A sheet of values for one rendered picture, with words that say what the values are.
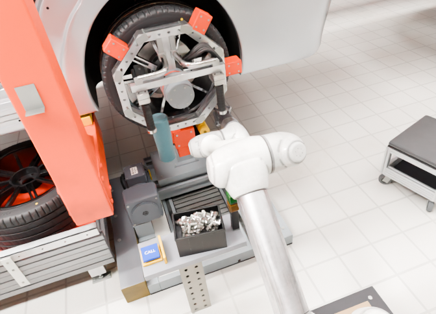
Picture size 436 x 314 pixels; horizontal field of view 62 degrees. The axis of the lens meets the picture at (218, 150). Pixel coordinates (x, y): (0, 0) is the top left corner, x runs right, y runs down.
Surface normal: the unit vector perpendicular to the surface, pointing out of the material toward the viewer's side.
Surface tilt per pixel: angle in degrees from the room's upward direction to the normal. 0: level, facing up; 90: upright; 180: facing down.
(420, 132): 0
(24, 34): 90
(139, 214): 90
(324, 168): 0
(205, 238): 90
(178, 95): 90
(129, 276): 0
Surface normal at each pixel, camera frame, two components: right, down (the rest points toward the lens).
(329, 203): -0.10, -0.77
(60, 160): 0.33, 0.57
